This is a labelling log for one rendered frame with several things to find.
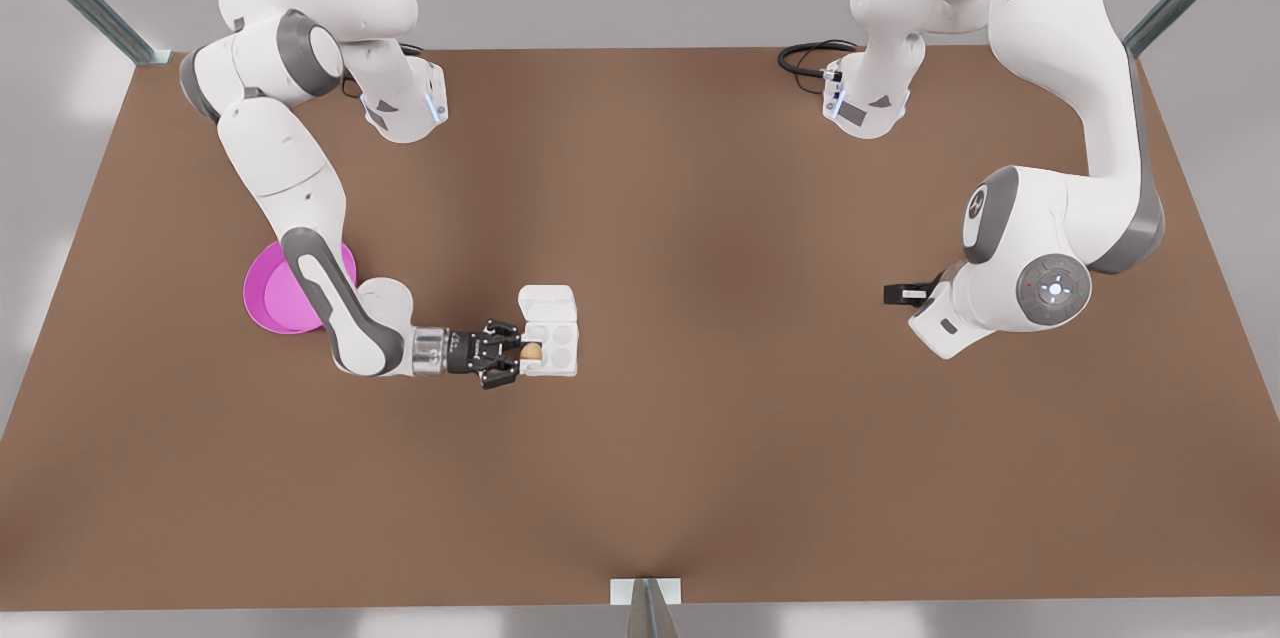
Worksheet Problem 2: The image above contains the white egg box lid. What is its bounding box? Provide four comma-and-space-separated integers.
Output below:
517, 284, 578, 325

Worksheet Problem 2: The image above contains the silver frame post with foot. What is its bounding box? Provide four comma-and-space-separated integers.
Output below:
610, 577, 683, 638

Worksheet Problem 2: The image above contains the pink plate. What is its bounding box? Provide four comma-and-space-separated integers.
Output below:
243, 240, 358, 335

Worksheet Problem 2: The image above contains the white egg box base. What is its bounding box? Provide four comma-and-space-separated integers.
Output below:
519, 318, 580, 380

